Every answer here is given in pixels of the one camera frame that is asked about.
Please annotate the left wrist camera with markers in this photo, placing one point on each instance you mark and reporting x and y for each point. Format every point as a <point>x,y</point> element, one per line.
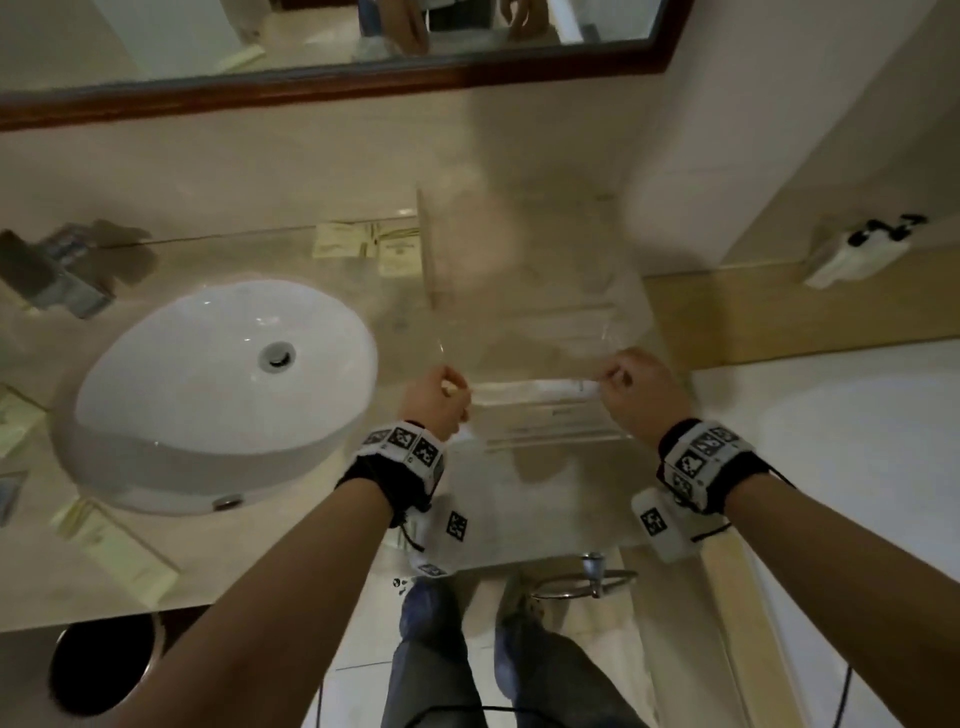
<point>409,457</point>

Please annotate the person's right forearm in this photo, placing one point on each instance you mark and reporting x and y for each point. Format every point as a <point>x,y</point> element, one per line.
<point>847,577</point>

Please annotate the person's left fingers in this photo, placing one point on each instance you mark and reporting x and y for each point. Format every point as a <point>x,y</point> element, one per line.
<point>456,394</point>

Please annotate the white slim packet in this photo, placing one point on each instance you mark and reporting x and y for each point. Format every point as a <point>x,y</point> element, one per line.
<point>536,391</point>

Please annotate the person's left hand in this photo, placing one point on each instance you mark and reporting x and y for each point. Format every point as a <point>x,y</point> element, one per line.
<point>431,401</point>

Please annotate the white bathtub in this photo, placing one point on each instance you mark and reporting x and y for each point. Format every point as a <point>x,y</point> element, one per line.
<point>855,450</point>

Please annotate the right wrist camera with markers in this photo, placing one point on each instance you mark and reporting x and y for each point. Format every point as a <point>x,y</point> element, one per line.
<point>701,465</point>

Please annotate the wrist camera with markers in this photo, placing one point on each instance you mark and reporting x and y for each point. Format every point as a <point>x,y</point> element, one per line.
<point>409,457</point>
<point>701,465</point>

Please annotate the long cream amenity packet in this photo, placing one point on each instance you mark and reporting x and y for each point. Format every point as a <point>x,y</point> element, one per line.
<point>116,551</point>

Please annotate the person's right hand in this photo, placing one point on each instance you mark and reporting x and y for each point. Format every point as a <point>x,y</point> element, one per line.
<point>649,397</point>

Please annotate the chrome sink drain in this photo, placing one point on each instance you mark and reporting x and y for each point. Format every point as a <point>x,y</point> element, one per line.
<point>277,357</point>

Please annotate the wooden framed mirror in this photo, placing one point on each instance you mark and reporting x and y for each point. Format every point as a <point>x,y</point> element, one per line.
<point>322,79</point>

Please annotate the person's right fingers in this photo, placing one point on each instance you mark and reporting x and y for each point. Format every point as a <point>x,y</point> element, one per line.
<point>616,381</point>

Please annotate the black round trash bin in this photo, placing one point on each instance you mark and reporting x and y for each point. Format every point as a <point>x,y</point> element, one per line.
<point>101,667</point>

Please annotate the clear plastic tray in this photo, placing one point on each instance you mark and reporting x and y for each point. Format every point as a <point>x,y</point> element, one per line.
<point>525,300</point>

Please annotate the person's legs in jeans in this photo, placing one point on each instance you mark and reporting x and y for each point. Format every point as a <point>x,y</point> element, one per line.
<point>442,667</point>

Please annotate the white holder with black caps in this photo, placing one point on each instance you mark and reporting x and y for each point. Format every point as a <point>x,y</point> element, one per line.
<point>855,255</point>

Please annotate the white oval sink basin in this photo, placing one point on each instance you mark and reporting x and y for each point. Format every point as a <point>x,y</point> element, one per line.
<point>217,405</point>

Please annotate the person's left forearm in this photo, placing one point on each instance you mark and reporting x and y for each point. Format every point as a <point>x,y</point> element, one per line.
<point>285,607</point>

